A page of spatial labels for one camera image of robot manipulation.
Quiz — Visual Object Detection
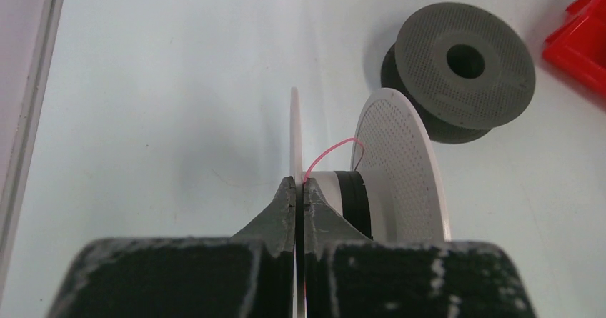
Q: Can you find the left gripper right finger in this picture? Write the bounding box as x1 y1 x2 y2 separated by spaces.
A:
302 179 535 317

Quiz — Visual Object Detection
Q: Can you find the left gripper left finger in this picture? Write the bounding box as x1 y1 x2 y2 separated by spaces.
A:
48 177 296 317

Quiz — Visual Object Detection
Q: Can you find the white translucent spool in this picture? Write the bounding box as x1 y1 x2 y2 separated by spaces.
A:
289 88 452 242

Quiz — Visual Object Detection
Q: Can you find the dark grey spool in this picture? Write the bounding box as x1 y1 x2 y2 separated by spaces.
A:
380 2 536 144

